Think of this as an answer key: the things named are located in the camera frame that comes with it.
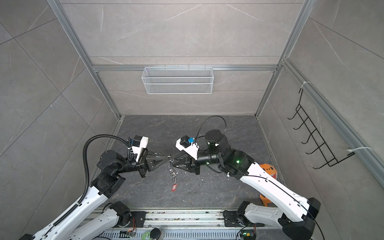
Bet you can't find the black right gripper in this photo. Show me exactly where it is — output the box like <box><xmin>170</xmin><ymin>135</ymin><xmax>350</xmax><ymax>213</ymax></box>
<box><xmin>172</xmin><ymin>149</ymin><xmax>224</xmax><ymax>175</ymax></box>

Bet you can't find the red plastic key tag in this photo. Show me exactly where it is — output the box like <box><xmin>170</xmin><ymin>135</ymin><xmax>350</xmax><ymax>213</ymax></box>
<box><xmin>171</xmin><ymin>184</ymin><xmax>177</xmax><ymax>192</ymax></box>

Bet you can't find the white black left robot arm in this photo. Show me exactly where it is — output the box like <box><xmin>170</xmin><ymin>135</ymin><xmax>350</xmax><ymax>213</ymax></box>
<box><xmin>21</xmin><ymin>149</ymin><xmax>170</xmax><ymax>240</ymax></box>

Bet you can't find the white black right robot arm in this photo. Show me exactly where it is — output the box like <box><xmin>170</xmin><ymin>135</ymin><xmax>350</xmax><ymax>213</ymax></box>
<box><xmin>172</xmin><ymin>130</ymin><xmax>321</xmax><ymax>240</ymax></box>

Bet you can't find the orange round toy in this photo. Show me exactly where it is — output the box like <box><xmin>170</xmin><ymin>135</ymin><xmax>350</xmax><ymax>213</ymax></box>
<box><xmin>260</xmin><ymin>164</ymin><xmax>278</xmax><ymax>207</ymax></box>

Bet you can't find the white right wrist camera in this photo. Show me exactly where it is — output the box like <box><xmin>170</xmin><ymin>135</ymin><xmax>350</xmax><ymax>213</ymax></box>
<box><xmin>176</xmin><ymin>135</ymin><xmax>199</xmax><ymax>160</ymax></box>

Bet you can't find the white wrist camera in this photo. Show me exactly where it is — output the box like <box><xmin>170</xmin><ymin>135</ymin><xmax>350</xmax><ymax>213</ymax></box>
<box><xmin>176</xmin><ymin>135</ymin><xmax>199</xmax><ymax>160</ymax></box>
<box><xmin>131</xmin><ymin>135</ymin><xmax>149</xmax><ymax>163</ymax></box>

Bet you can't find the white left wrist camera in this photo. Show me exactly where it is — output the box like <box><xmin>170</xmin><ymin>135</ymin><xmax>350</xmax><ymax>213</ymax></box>
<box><xmin>131</xmin><ymin>135</ymin><xmax>149</xmax><ymax>163</ymax></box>

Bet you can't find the black camera cable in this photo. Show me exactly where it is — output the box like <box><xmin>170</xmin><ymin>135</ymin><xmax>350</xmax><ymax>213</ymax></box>
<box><xmin>194</xmin><ymin>115</ymin><xmax>227</xmax><ymax>140</ymax></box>

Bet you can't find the black corrugated cable conduit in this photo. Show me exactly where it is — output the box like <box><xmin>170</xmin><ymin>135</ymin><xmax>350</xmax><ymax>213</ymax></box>
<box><xmin>52</xmin><ymin>134</ymin><xmax>133</xmax><ymax>227</ymax></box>

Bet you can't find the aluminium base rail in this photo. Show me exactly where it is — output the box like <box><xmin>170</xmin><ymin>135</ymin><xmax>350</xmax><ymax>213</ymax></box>
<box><xmin>80</xmin><ymin>208</ymin><xmax>310</xmax><ymax>240</ymax></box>

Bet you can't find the white wire mesh basket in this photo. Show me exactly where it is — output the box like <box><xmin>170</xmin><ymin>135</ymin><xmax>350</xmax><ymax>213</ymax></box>
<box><xmin>142</xmin><ymin>67</ymin><xmax>214</xmax><ymax>95</ymax></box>

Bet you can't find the black wire hook rack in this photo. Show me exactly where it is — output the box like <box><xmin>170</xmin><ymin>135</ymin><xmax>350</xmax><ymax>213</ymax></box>
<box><xmin>287</xmin><ymin>89</ymin><xmax>355</xmax><ymax>170</ymax></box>

